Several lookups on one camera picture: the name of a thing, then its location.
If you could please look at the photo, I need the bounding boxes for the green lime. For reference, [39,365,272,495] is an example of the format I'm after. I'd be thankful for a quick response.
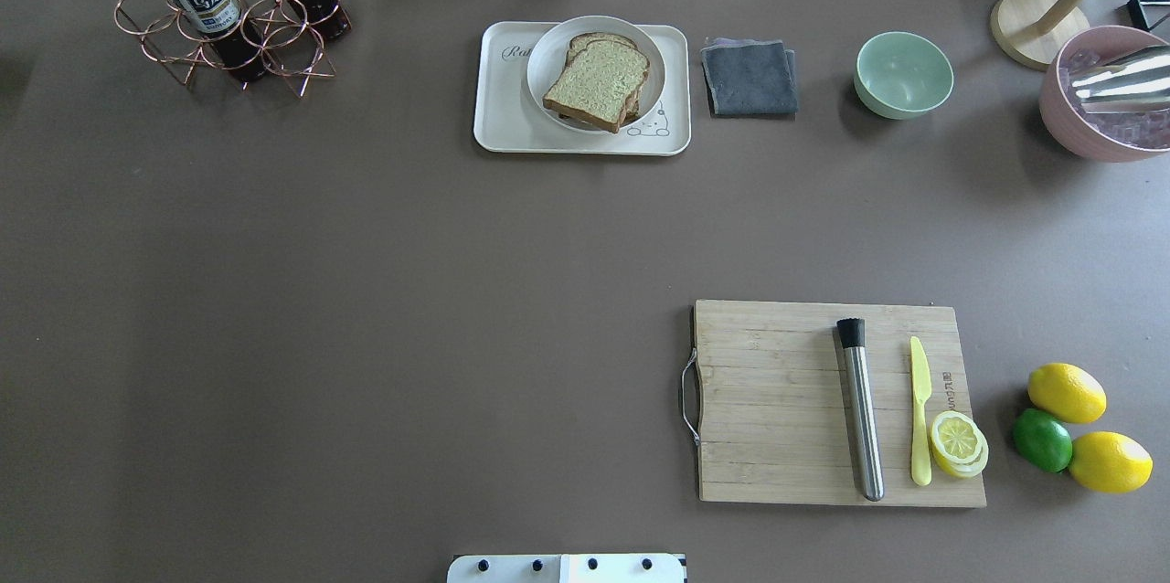
[1011,409,1074,473]

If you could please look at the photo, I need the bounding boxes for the wooden stand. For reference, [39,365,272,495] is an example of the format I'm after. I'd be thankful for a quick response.
[990,0,1090,71]

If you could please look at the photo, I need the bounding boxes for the white round plate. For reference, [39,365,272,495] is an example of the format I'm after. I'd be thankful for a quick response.
[527,16,667,133]

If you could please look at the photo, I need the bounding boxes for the grey folded cloth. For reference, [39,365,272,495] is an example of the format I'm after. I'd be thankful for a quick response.
[698,37,801,117]

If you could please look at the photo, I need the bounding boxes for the yellow plastic knife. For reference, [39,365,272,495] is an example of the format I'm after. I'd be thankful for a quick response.
[909,336,932,486]

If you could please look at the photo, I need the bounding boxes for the green bowl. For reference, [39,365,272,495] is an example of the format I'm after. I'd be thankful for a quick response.
[853,32,954,121]

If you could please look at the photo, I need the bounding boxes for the pink bowl with ice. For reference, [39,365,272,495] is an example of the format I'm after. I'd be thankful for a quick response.
[1039,25,1166,162]

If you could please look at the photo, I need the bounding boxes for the tea bottle front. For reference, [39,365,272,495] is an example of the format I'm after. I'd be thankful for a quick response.
[176,0,267,83]

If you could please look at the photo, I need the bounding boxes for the copper wire bottle rack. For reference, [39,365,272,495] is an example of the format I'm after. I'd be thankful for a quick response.
[113,0,335,96]

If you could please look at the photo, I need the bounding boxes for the metal ice scoop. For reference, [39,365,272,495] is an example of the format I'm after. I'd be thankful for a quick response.
[1069,44,1169,114]

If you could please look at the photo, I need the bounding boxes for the bread slice from board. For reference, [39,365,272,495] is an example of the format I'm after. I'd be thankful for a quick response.
[542,40,651,133]

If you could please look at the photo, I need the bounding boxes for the yellow lemon upper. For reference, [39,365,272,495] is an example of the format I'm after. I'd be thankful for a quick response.
[1026,362,1108,424]

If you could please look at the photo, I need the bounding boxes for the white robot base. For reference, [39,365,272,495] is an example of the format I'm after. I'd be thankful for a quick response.
[446,553,688,582]

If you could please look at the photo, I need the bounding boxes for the yellow lemon lower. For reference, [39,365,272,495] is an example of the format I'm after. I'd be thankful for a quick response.
[1067,430,1154,494]

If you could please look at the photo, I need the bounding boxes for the yellow lemon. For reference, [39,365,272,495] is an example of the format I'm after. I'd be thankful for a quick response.
[1026,362,1108,424]
[1067,430,1154,494]

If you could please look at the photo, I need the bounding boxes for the wooden cutting board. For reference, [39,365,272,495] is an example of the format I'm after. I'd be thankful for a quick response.
[691,300,987,508]

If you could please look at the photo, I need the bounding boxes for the lemon slices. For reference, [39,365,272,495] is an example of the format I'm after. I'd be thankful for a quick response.
[929,409,990,479]

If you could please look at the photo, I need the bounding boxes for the cream rabbit tray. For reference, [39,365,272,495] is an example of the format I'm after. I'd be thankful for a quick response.
[473,21,691,155]

